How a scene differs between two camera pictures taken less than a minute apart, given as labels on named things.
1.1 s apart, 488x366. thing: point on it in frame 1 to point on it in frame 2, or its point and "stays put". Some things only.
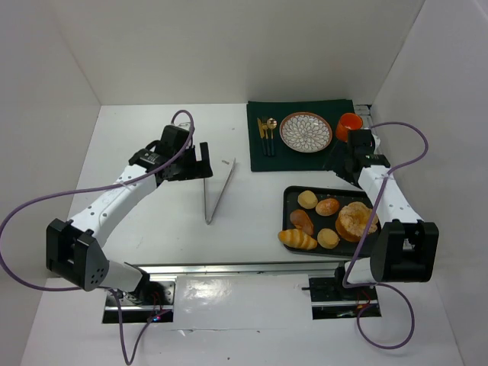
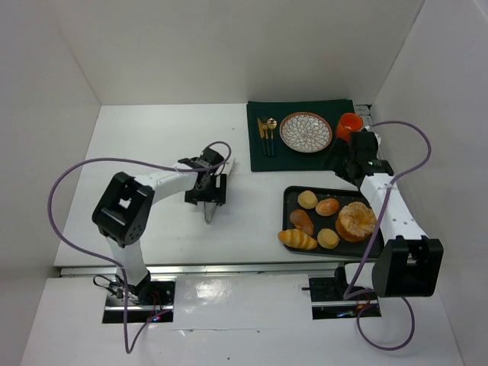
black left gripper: (194, 164) to (208, 196)
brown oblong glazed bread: (300, 219) stays put
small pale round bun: (307, 199) stays put
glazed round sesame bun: (327, 207) stays put
